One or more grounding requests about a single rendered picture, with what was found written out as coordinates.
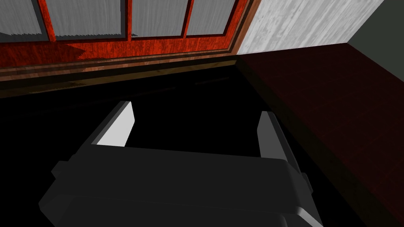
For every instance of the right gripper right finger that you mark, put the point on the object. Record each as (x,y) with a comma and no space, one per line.
(270,138)

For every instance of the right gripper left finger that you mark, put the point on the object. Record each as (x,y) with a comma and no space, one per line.
(118,127)

